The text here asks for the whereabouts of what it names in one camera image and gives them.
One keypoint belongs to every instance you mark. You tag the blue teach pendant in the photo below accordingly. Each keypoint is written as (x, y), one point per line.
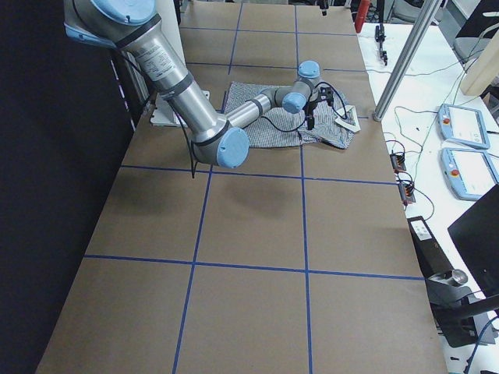
(464, 126)
(470, 174)

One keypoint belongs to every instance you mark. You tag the black monitor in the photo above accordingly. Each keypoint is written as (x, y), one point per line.
(475, 236)

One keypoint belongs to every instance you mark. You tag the upper small circuit board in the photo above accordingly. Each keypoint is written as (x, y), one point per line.
(397, 161)

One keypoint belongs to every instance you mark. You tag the blue white striped polo shirt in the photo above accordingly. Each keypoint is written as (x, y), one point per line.
(278, 128)

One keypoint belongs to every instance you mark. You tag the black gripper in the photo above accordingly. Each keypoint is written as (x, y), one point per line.
(311, 108)

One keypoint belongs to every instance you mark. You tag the red cylinder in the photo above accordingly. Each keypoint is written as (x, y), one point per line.
(361, 14)

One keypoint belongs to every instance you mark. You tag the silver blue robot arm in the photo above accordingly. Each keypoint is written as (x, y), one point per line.
(215, 138)

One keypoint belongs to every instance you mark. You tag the black box with label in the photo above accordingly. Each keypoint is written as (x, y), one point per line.
(431, 257)

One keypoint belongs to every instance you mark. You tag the aluminium frame post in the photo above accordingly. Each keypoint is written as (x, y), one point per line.
(416, 35)

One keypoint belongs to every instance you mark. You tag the beige wooden board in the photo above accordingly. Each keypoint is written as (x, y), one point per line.
(480, 74)

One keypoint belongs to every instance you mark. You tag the upper blue teach pendant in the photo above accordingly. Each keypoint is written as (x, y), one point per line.
(464, 126)

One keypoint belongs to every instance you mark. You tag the lower blue teach pendant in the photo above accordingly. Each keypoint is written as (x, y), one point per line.
(470, 174)

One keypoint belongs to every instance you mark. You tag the black stand with metal knob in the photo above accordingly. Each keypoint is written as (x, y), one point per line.
(461, 316)

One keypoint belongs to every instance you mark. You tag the small circuit board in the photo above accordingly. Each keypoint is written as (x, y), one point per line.
(397, 161)
(406, 190)

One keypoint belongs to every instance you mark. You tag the lower small circuit board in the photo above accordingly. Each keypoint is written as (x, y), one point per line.
(406, 190)

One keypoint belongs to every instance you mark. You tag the black tripod tool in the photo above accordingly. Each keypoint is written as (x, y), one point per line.
(380, 39)

